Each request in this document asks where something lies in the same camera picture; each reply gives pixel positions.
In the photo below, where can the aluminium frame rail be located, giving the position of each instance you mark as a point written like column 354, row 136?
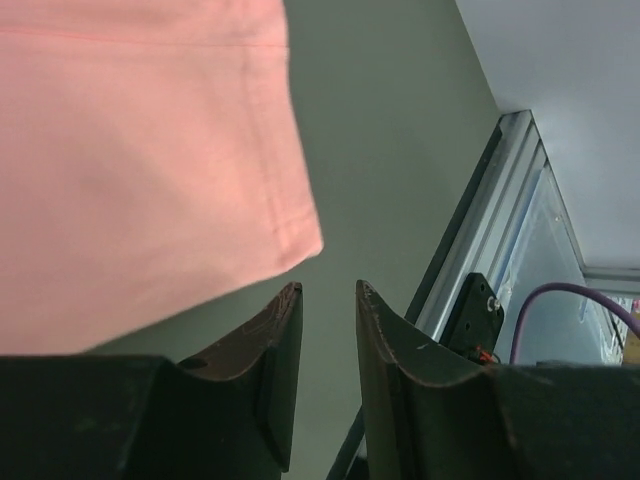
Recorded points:
column 485, row 226

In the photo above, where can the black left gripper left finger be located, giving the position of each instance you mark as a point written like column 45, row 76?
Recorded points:
column 226, row 412

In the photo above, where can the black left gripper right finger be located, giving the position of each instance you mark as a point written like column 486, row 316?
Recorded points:
column 431, row 414

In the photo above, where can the pink t shirt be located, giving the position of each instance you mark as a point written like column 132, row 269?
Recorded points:
column 150, row 161

